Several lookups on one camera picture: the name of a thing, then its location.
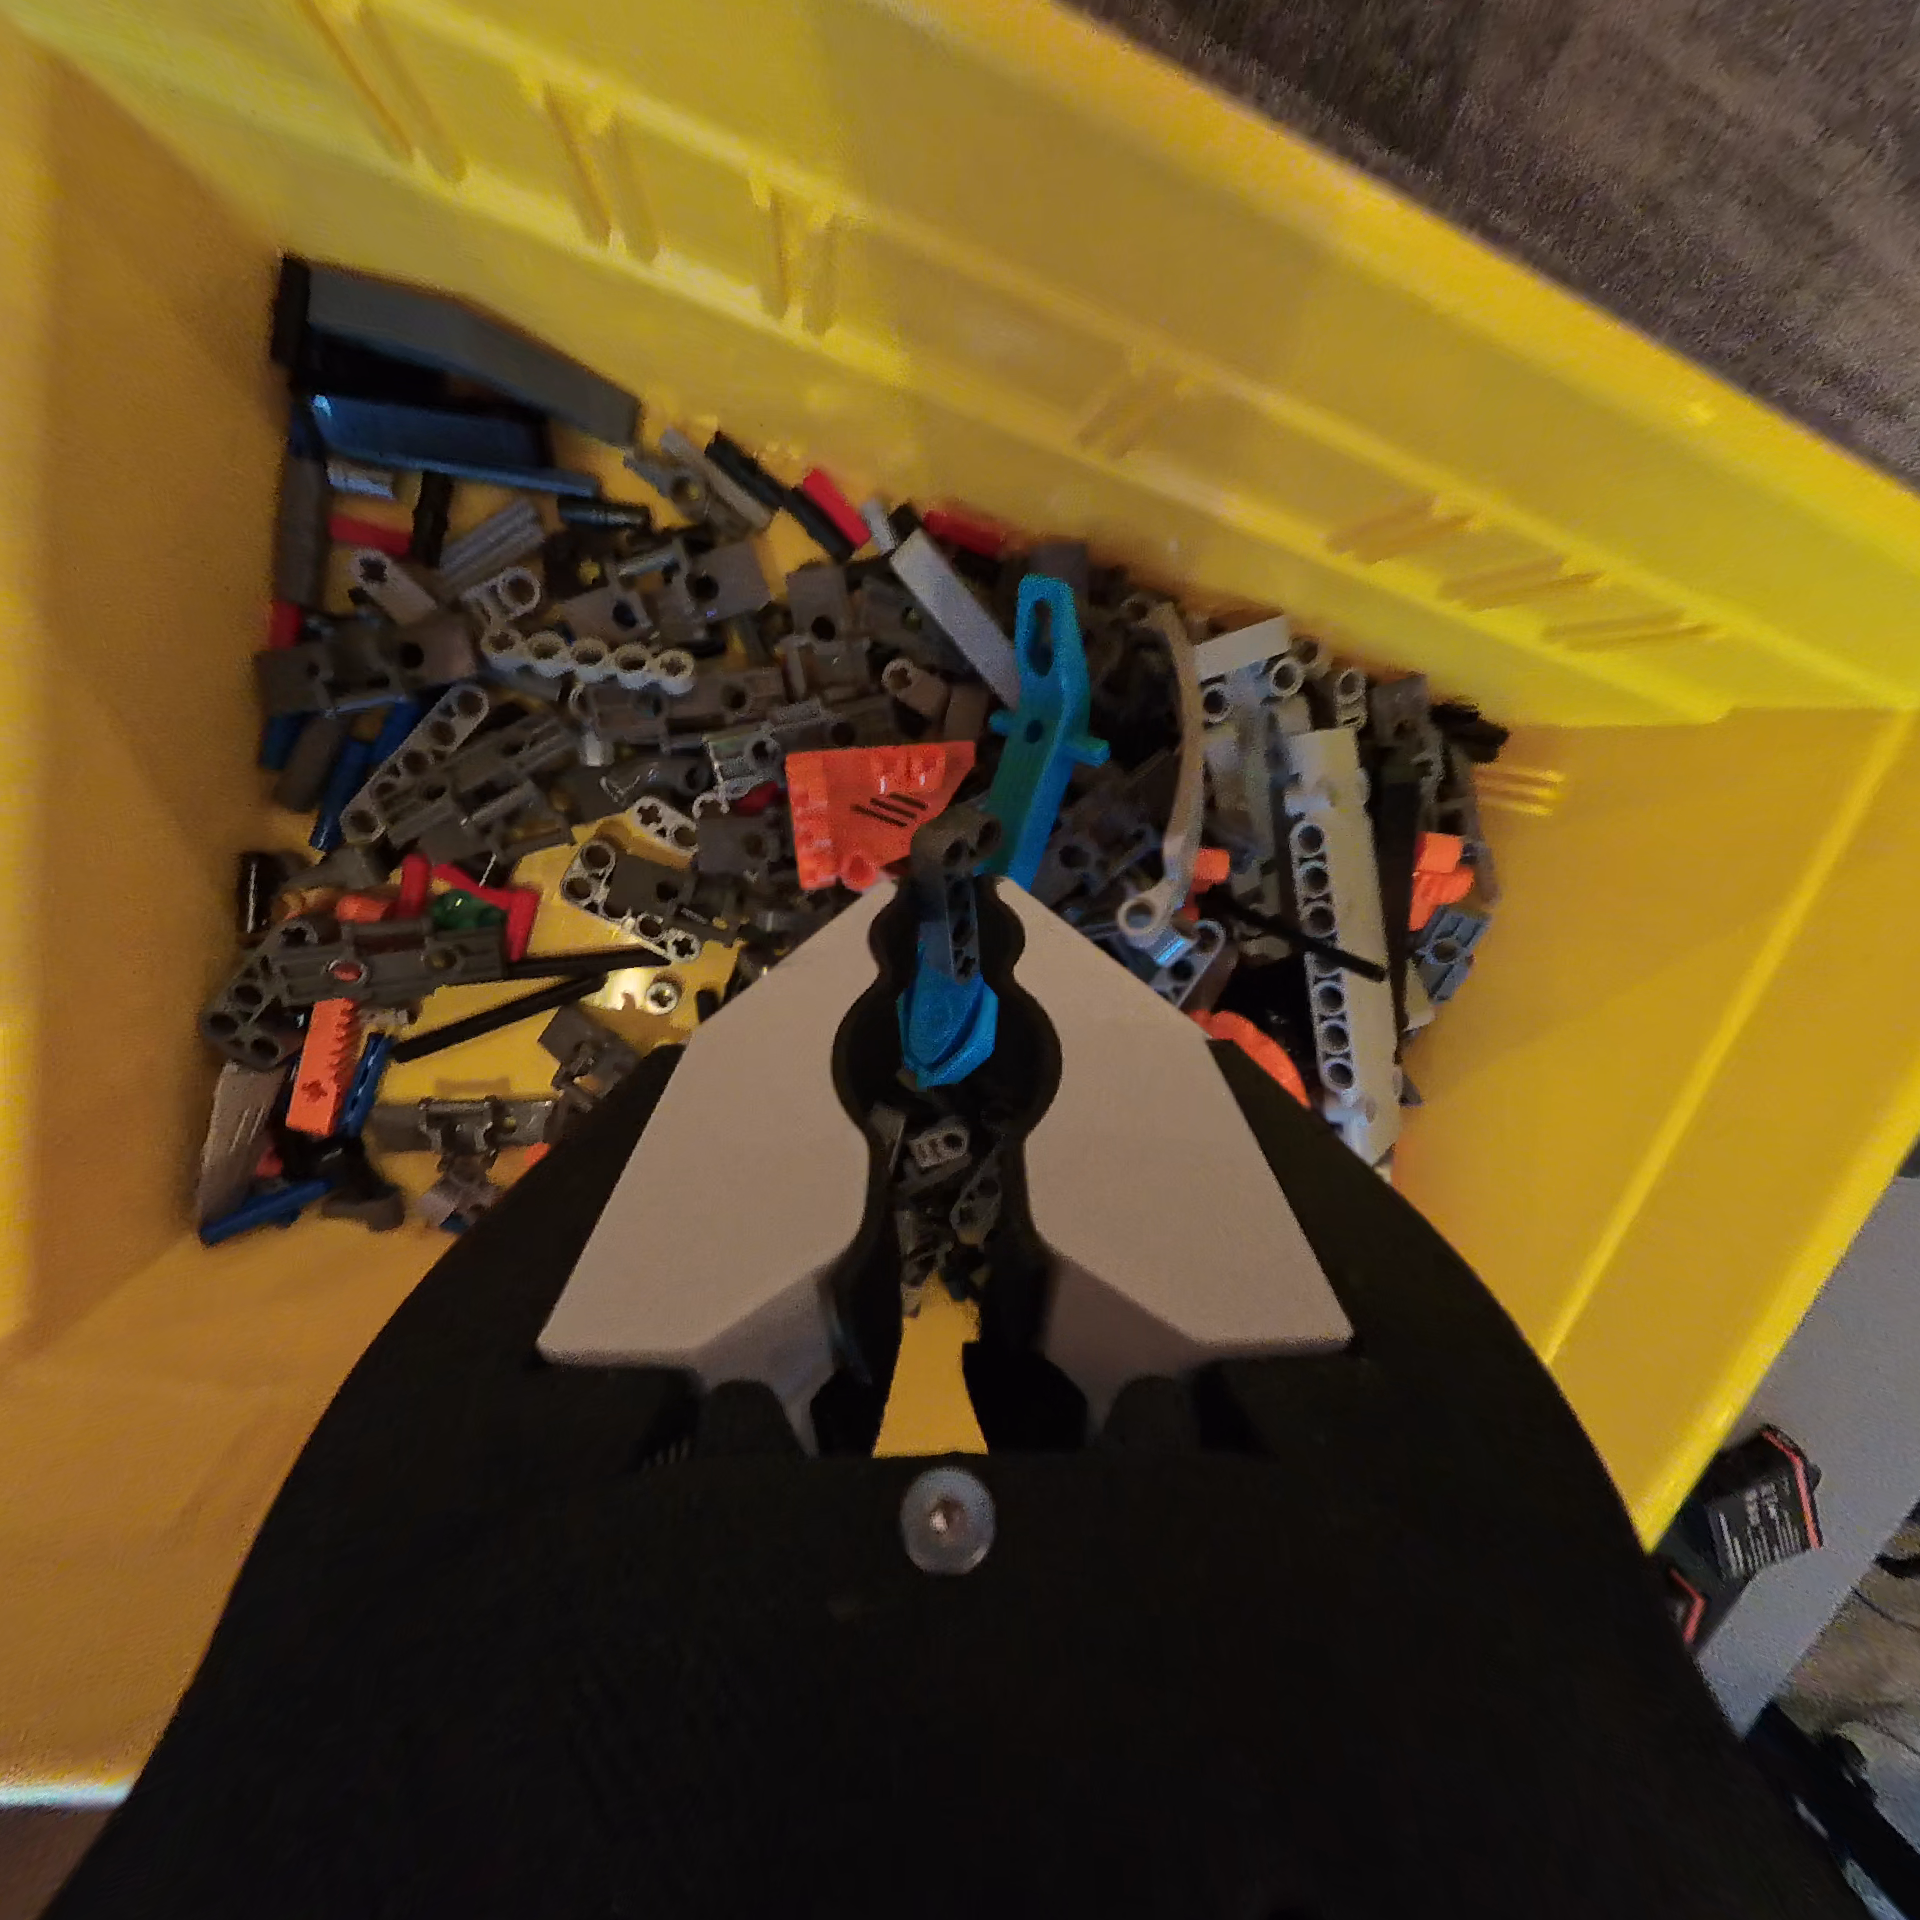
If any orange fin panel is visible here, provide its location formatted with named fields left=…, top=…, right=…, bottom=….
left=783, top=739, right=976, bottom=894

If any blue plastic separator tool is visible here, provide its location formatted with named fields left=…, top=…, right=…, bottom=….
left=896, top=576, right=1116, bottom=1088

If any black battery with grey label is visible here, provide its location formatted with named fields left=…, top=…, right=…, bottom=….
left=1658, top=1424, right=1828, bottom=1654

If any yellow plastic bin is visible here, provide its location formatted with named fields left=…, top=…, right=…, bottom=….
left=0, top=0, right=1920, bottom=1801

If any orange toothed rack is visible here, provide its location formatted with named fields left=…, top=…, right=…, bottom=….
left=285, top=998, right=367, bottom=1135

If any dark grey curved panel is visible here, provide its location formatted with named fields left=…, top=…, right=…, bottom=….
left=276, top=258, right=645, bottom=448

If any pile of small building parts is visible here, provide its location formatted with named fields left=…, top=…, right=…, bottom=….
left=191, top=257, right=1509, bottom=1249

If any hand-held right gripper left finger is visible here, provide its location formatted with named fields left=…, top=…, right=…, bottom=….
left=536, top=886, right=904, bottom=1456

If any long grey pin-hole panel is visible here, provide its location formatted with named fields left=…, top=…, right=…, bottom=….
left=1199, top=615, right=1404, bottom=1163

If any grey arc-shaped panel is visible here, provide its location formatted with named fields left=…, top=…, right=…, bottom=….
left=1117, top=599, right=1213, bottom=947

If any orange round wheel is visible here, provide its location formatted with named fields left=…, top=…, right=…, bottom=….
left=1190, top=1009, right=1314, bottom=1104

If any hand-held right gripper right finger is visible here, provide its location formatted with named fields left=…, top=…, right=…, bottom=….
left=965, top=880, right=1356, bottom=1455

